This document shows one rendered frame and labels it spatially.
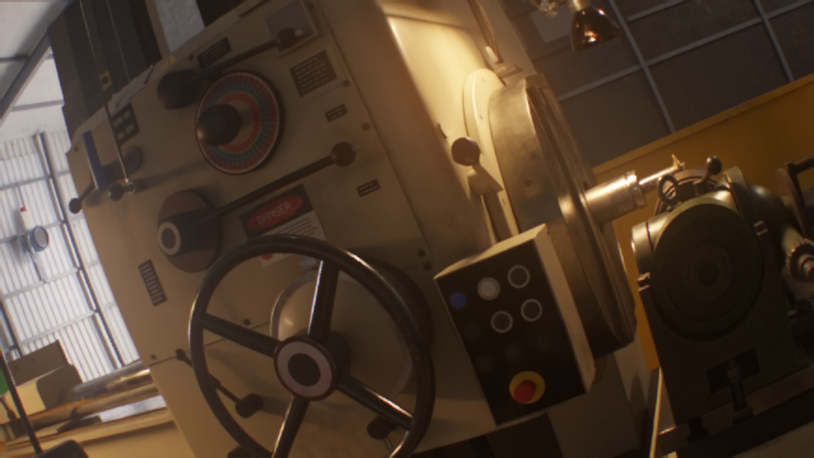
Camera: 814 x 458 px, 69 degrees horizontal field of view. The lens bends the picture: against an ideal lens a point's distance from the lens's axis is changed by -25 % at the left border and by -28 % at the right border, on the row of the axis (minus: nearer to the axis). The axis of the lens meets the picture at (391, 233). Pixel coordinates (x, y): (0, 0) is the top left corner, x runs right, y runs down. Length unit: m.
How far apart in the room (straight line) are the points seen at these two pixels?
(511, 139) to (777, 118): 2.45
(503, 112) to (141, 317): 0.78
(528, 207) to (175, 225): 0.57
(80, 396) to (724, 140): 2.96
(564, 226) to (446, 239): 0.19
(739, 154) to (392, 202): 2.57
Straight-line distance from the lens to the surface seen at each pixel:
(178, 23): 2.18
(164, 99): 1.29
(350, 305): 1.10
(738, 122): 3.52
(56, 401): 2.43
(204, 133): 1.20
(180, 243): 1.28
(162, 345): 1.48
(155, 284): 1.44
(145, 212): 1.42
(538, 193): 1.22
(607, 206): 1.44
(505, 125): 1.30
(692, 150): 3.51
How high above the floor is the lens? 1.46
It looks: 2 degrees down
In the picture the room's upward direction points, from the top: 24 degrees counter-clockwise
